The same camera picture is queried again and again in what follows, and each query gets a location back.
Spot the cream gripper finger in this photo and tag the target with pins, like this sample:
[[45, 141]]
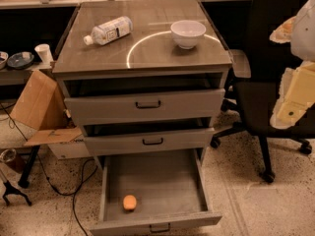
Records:
[[296, 95]]

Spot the orange fruit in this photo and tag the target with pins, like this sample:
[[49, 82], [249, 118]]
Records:
[[129, 202]]

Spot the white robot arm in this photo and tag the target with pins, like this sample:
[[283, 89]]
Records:
[[299, 31]]

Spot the grey middle drawer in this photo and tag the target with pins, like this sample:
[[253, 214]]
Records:
[[110, 139]]

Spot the grey drawer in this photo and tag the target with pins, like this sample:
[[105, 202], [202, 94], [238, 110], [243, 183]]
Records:
[[110, 139], [95, 102], [169, 188]]

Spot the grey top drawer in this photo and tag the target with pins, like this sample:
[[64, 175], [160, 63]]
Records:
[[95, 102]]

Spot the grey drawer cabinet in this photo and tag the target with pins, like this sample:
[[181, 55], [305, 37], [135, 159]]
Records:
[[148, 51]]

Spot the grey bottom drawer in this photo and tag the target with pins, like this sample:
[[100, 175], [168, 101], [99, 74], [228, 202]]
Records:
[[169, 188]]

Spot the black office chair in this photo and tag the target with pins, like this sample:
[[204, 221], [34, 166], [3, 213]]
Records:
[[256, 78]]

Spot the white ceramic bowl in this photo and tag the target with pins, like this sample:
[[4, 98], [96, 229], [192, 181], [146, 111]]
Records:
[[187, 33]]

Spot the white plastic bottle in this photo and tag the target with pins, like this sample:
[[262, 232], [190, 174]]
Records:
[[109, 31]]

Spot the brown cardboard box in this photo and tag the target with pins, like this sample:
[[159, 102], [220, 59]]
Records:
[[41, 107]]

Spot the white paper cup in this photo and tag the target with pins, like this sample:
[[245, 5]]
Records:
[[44, 53]]

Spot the dark blue plate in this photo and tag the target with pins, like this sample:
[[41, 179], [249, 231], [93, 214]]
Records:
[[21, 60]]

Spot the low grey side shelf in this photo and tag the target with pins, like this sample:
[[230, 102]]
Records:
[[10, 76]]

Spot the black table leg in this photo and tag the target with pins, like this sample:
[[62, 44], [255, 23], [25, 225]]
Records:
[[29, 155]]

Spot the white bowl at left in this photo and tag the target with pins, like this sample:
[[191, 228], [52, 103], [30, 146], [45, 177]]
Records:
[[3, 59]]

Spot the black tripod stand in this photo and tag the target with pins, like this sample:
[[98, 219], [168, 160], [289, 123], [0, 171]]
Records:
[[11, 190]]

